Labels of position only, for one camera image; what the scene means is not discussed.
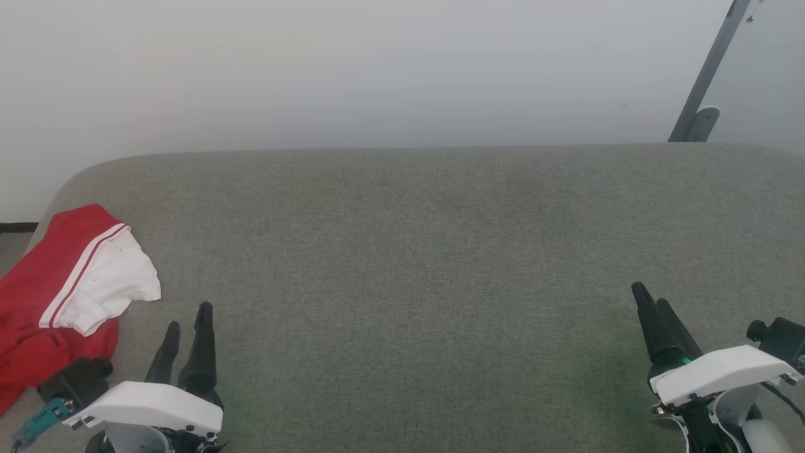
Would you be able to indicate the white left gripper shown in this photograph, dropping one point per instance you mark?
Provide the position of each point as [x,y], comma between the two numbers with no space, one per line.
[151,406]

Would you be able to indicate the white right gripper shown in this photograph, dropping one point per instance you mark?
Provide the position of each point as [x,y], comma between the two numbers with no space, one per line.
[723,371]

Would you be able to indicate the red and white shirt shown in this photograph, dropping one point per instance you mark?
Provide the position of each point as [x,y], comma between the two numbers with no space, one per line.
[38,296]

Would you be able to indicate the black baseboard strip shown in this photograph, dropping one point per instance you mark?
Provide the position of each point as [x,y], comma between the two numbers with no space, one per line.
[17,227]

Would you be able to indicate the grey fabric sofa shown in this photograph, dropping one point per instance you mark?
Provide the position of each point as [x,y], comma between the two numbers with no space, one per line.
[427,283]

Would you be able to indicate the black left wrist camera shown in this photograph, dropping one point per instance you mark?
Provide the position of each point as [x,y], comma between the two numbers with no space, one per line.
[78,377]

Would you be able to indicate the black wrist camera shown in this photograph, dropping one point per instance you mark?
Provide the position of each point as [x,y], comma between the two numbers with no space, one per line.
[783,340]
[78,377]

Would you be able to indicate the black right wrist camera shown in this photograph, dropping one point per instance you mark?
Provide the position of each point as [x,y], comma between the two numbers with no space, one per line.
[783,340]

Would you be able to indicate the teal left camera connector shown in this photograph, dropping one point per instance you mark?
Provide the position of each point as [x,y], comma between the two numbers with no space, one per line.
[41,423]

